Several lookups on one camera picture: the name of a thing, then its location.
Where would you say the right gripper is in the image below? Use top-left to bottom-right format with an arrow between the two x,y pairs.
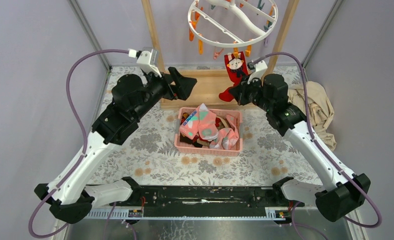
228,73 -> 273,112

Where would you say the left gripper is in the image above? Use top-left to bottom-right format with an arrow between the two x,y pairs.
131,65 -> 196,120

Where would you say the red sock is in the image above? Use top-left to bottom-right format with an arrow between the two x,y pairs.
218,51 -> 249,102
215,117 -> 225,130

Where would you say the pink plastic basket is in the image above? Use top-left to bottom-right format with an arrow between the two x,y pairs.
174,107 -> 244,157

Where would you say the brown argyle sock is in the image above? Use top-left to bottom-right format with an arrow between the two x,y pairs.
179,133 -> 211,148

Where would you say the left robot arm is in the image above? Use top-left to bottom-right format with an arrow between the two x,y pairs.
34,67 -> 197,224

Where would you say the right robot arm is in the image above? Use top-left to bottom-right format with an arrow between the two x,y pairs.
229,74 -> 371,222

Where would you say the white round clip hanger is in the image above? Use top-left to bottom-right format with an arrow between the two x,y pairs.
187,0 -> 279,57

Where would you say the beige crumpled cloth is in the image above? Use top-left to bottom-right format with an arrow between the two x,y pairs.
287,81 -> 337,151

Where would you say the floral table mat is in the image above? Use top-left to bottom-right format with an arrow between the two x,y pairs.
90,105 -> 321,186

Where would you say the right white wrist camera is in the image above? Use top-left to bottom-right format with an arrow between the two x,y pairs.
247,60 -> 268,85

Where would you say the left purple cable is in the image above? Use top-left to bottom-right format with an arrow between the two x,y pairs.
28,49 -> 138,240

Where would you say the purple cable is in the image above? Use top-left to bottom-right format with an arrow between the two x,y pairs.
249,52 -> 383,240
28,49 -> 138,240

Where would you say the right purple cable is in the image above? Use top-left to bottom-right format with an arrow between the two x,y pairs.
249,52 -> 383,240

